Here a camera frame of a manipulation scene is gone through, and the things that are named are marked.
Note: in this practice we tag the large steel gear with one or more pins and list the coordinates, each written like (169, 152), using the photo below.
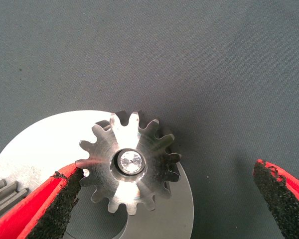
(102, 159)

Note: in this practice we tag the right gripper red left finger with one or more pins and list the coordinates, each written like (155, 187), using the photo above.
(20, 224)

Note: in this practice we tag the round metal plate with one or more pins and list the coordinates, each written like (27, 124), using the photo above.
(52, 144)

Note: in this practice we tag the dark grey table cloth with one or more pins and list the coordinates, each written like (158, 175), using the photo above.
(189, 62)

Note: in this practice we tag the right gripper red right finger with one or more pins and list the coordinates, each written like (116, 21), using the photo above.
(289, 211)

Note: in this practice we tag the small shiny steel gear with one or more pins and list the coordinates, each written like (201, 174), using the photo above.
(5, 196)

